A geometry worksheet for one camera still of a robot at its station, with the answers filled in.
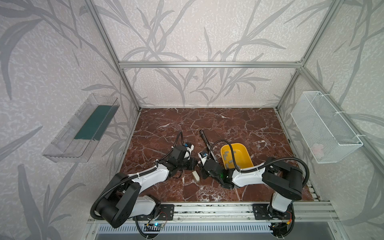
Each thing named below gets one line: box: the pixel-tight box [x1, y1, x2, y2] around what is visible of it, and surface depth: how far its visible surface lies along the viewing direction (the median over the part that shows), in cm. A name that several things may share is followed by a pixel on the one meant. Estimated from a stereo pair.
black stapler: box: [199, 130, 219, 163], surface depth 100 cm
